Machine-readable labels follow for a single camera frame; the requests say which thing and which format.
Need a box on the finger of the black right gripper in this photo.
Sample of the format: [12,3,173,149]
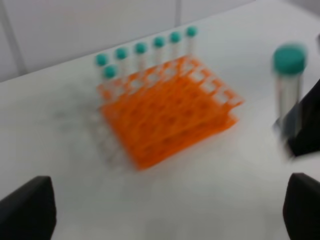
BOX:
[274,80,320,157]

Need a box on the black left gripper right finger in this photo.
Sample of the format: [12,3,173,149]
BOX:
[282,173,320,240]

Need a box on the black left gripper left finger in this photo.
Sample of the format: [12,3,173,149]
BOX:
[0,176,57,240]

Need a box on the green-capped test tube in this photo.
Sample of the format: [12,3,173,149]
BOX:
[272,42,308,138]

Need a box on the orange test tube rack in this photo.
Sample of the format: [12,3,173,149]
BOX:
[97,58,244,170]

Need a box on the second row left tube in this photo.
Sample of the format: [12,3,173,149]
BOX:
[103,64,118,86]

